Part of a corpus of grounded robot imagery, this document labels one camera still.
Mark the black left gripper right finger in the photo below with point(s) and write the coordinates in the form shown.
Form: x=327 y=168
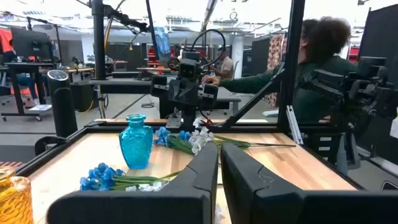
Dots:
x=248 y=193

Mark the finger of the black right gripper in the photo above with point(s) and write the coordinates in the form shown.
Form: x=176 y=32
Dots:
x=177 y=91
x=192 y=95

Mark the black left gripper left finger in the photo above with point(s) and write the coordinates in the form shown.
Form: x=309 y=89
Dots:
x=199 y=186

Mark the blue artificial flower bunch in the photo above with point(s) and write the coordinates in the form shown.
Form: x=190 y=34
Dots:
x=161 y=133
x=101 y=177

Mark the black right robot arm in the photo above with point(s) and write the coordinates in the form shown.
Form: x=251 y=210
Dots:
x=188 y=116

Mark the blue glass vase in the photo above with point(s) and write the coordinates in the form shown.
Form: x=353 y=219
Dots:
x=136 y=146

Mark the yellow glass vase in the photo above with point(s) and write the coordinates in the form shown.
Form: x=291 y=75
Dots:
x=14 y=199

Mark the black work table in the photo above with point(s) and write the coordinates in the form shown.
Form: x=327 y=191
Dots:
x=124 y=85

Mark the blue hanging cloth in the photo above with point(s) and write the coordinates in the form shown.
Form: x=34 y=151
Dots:
x=162 y=43

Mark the person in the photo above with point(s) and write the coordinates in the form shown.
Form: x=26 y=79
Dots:
x=225 y=67
x=323 y=71

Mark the black background pole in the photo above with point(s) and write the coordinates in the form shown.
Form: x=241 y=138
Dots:
x=99 y=46

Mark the patterned hanging fabric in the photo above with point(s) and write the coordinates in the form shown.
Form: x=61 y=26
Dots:
x=275 y=53

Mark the black tower fan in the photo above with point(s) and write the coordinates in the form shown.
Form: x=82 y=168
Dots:
x=63 y=109

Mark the black computer monitor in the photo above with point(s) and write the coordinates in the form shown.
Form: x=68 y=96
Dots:
x=31 y=43

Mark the black standing desk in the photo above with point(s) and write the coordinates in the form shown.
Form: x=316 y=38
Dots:
x=17 y=90

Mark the red orange garment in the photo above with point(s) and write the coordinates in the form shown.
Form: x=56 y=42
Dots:
x=6 y=40

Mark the black mechanical equipment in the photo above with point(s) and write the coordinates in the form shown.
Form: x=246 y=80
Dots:
x=367 y=90

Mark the black partition panel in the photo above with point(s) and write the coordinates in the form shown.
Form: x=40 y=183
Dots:
x=382 y=37

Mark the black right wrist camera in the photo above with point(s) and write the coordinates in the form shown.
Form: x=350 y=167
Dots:
x=190 y=70

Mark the silver metal bracket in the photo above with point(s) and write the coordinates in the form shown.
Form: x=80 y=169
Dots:
x=293 y=124

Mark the black aluminium table frame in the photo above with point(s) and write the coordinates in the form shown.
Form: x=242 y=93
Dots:
x=290 y=62

